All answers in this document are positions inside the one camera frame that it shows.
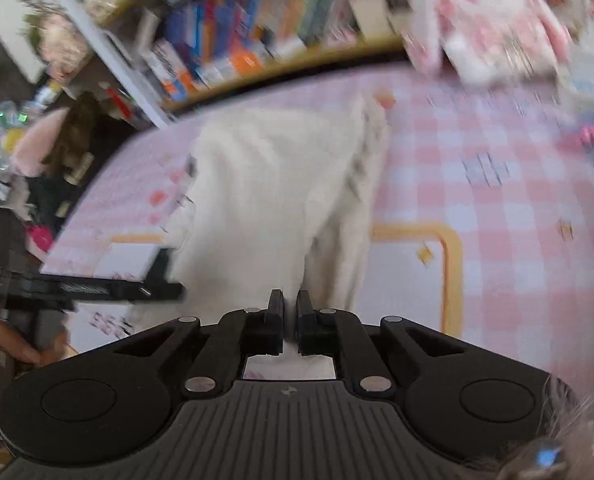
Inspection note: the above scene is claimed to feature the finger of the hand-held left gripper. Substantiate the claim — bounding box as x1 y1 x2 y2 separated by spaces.
72 247 186 305

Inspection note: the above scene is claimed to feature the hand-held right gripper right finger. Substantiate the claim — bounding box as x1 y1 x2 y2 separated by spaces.
296 288 485 402

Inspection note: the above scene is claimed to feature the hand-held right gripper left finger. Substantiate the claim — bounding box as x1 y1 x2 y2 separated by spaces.
79 288 285 402

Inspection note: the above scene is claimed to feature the cream white garment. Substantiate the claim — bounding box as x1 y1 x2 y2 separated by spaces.
169 96 391 382

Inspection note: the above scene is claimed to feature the person's left hand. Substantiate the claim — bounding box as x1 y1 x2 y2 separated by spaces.
0 316 68 393

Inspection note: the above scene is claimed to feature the pink plush cushion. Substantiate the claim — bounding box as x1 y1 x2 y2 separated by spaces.
11 107 72 178

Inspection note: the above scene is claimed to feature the brown plush toy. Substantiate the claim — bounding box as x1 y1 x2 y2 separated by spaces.
41 92 108 178

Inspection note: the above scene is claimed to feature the pink checkered blanket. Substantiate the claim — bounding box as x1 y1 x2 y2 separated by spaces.
39 62 594 398

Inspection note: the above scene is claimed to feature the dried flower decoration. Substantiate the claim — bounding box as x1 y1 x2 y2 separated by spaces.
19 0 95 78

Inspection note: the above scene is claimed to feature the wooden bookshelf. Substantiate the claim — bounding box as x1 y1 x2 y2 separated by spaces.
97 0 413 113

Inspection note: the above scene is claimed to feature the white pink plush toy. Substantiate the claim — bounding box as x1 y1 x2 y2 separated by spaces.
404 0 575 87

